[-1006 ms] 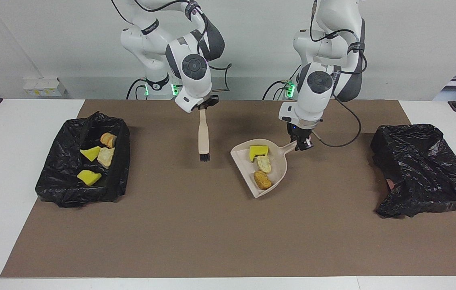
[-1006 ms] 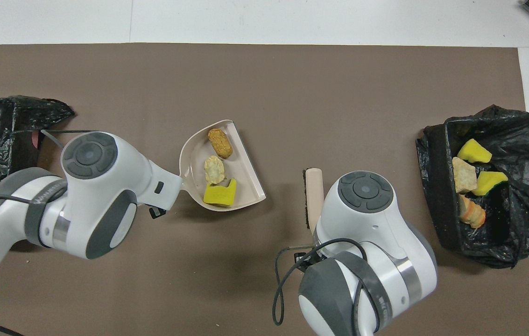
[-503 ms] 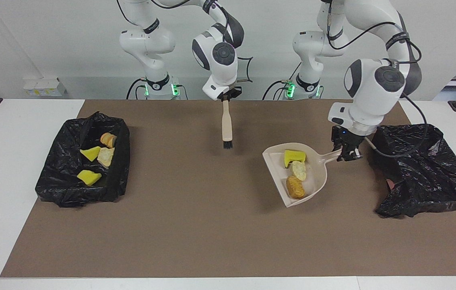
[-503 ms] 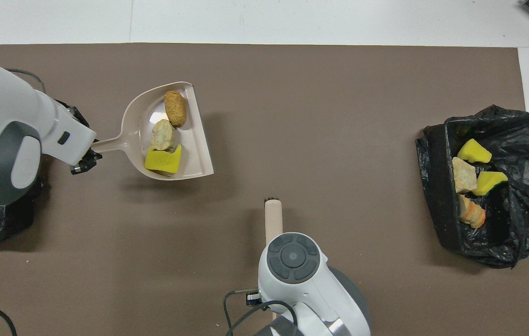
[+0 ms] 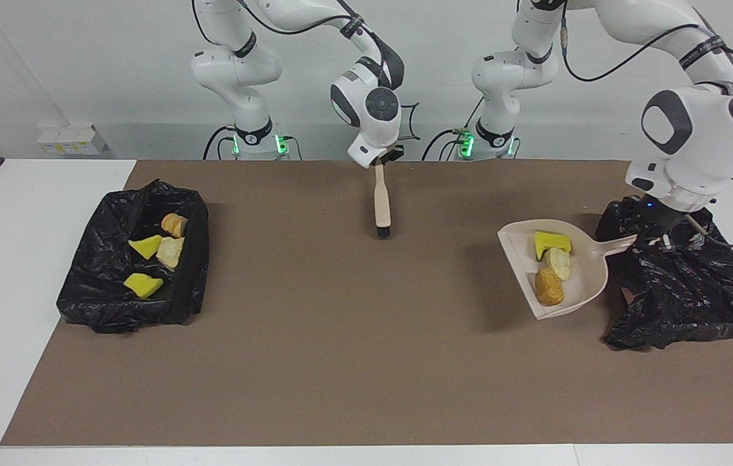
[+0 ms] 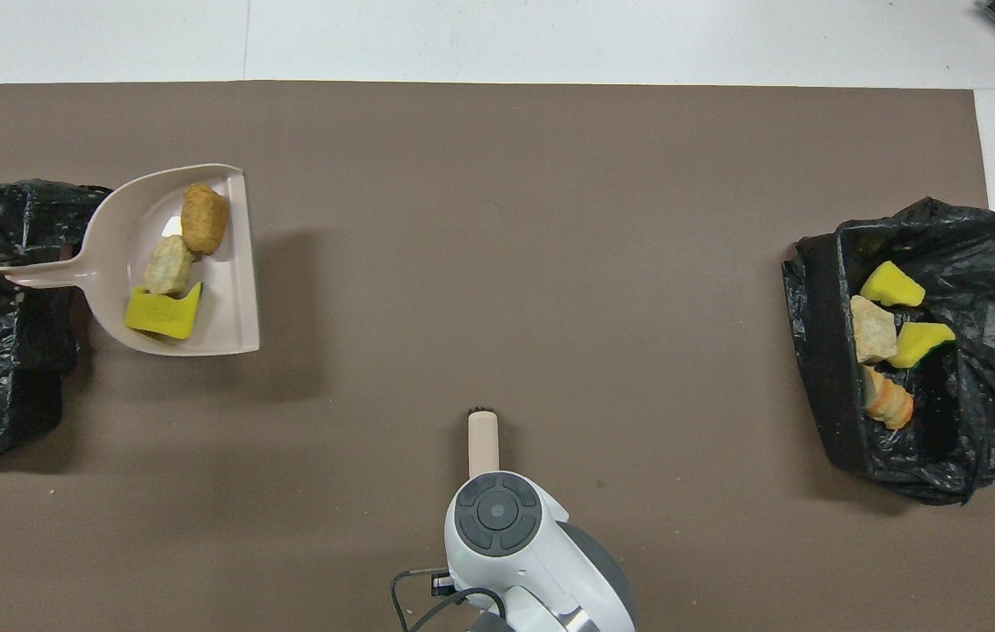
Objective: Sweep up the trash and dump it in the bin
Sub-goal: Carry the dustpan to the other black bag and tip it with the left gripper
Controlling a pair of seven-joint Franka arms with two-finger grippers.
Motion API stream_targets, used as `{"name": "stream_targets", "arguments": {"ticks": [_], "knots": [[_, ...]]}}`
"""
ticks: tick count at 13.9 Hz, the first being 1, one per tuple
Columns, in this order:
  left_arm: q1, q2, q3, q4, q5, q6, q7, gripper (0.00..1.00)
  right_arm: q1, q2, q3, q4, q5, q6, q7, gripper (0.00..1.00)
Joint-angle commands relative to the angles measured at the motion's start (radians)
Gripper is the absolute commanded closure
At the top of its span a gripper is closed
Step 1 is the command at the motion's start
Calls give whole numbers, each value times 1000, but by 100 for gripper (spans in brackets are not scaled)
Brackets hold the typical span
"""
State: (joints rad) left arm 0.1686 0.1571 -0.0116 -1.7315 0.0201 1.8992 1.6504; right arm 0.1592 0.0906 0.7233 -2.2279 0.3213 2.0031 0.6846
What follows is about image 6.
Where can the pale dumpling toy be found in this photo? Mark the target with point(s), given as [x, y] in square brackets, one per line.
[169, 265]
[872, 329]

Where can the notched yellow sponge piece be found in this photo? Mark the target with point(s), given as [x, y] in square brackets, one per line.
[159, 314]

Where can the brown nugget toy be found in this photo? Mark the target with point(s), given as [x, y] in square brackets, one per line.
[204, 219]

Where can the beige plastic dustpan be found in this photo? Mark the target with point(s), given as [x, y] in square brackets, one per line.
[229, 298]

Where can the beige hand brush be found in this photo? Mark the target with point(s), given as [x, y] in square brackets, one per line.
[483, 443]

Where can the orange striped croissant toy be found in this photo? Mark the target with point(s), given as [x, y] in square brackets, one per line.
[888, 399]

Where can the small yellow sponge piece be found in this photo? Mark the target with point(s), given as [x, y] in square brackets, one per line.
[923, 342]

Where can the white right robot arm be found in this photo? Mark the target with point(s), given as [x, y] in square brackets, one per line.
[515, 544]

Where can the black bag bin, yellow wedge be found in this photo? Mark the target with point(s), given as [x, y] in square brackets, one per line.
[901, 456]

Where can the brown table mat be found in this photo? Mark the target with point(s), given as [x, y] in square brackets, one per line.
[550, 175]

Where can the yellow wedge sponge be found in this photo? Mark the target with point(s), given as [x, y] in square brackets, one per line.
[890, 285]

